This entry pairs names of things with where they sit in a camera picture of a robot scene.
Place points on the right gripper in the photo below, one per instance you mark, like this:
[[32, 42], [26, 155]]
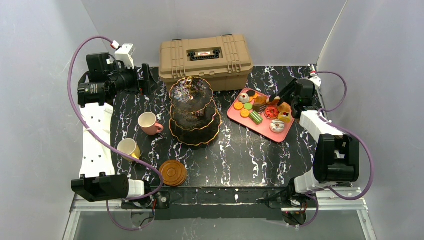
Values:
[[292, 89]]

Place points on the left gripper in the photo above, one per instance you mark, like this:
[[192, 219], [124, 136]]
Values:
[[145, 79]]

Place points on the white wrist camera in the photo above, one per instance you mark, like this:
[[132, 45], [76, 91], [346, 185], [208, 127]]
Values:
[[124, 53], [315, 79]]

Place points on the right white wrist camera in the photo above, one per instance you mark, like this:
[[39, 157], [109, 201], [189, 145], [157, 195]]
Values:
[[315, 79]]

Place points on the grey powdered cake ball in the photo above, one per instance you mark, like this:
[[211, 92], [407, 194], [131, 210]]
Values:
[[243, 98]]

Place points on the yellow mug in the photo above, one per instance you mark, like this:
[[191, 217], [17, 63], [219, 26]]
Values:
[[129, 147]]

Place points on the pink mug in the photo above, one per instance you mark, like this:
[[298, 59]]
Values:
[[149, 123]]

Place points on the yellow dotted biscuit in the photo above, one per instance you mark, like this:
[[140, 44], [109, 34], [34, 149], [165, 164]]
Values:
[[244, 113], [238, 106]]

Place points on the yellow roll cake with cherry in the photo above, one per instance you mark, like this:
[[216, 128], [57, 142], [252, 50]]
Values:
[[285, 117]]

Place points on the tan plastic toolbox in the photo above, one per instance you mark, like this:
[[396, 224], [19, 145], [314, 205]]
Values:
[[224, 61]]

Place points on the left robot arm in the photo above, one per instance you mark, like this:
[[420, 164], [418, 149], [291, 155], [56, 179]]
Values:
[[107, 76]]

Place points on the black three tier cake stand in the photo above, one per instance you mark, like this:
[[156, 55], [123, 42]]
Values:
[[194, 116]]

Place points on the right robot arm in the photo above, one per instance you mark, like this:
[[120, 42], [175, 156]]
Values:
[[336, 159]]

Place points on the green macaron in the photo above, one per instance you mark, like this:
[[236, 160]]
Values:
[[248, 106]]

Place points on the stack of wooden coasters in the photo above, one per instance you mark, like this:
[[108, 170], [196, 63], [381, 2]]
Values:
[[174, 173]]

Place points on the green layered cake slice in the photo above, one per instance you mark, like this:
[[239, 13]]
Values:
[[256, 117]]

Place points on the chocolate layered cake slice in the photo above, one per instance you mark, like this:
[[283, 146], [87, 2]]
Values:
[[259, 107]]

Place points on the white chocolate drizzled donut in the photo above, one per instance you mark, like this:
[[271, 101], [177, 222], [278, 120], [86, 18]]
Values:
[[277, 126]]

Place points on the black sandwich cookie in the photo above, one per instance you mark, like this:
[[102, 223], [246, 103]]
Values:
[[251, 93]]

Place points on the red strawberry tart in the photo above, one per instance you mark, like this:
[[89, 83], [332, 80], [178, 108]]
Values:
[[271, 112]]

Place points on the orange sugared bun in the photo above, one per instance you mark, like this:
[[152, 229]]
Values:
[[284, 107]]

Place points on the white cherry cake slice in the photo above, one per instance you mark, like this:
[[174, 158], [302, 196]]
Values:
[[200, 113]]

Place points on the brown bread bun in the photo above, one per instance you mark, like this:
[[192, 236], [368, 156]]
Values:
[[261, 100]]

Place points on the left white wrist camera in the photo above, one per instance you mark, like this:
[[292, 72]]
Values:
[[124, 53]]

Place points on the pink serving tray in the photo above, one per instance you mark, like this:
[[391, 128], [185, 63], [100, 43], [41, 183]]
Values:
[[263, 128]]

